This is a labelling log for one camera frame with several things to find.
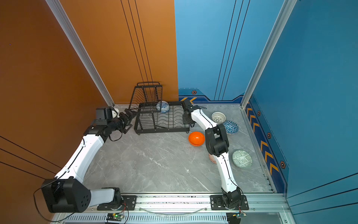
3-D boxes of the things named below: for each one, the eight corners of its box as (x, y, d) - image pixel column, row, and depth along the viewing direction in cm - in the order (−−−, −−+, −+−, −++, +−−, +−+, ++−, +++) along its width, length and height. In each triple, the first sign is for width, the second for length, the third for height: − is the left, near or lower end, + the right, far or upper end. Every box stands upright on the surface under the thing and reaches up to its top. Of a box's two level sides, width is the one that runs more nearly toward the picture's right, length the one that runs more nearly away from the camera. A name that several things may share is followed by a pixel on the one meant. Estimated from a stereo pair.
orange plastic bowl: (188, 147, 96) (188, 143, 93) (188, 135, 102) (188, 131, 99) (204, 147, 96) (205, 143, 93) (203, 135, 102) (204, 131, 99)
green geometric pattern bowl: (234, 168, 87) (236, 165, 83) (231, 153, 93) (233, 150, 90) (250, 168, 87) (253, 165, 83) (246, 153, 93) (248, 150, 90)
